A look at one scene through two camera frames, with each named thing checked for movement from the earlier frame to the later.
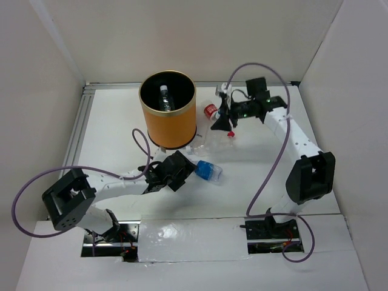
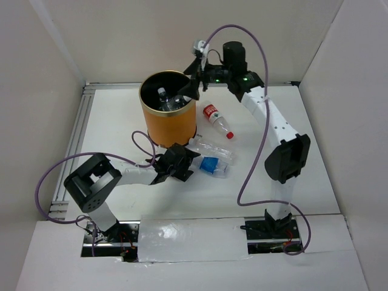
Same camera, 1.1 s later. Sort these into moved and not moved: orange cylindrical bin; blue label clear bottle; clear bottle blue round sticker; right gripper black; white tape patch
Moved: blue label clear bottle; right gripper black; clear bottle blue round sticker
Not moved: orange cylindrical bin; white tape patch
